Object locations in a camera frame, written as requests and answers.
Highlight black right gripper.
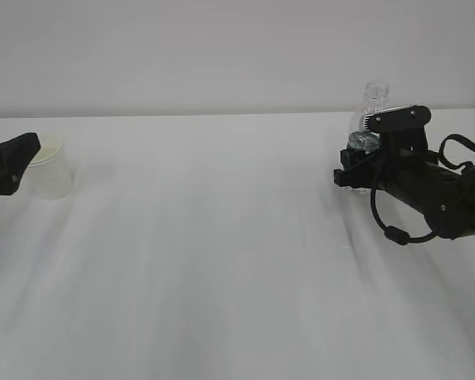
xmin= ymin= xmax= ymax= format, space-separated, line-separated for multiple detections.
xmin=333 ymin=148 xmax=400 ymax=189

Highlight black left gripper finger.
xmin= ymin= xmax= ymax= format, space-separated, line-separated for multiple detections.
xmin=0 ymin=133 xmax=40 ymax=196

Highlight white paper cup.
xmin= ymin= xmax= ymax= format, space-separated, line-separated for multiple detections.
xmin=26 ymin=134 xmax=73 ymax=200

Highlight clear water bottle green label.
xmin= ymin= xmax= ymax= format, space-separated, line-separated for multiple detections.
xmin=342 ymin=82 xmax=392 ymax=195

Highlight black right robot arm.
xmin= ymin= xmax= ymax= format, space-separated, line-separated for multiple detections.
xmin=333 ymin=129 xmax=475 ymax=245

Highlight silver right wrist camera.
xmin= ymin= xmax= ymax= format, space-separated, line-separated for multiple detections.
xmin=359 ymin=105 xmax=431 ymax=134

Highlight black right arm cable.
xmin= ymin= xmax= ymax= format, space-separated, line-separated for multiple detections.
xmin=369 ymin=133 xmax=475 ymax=245

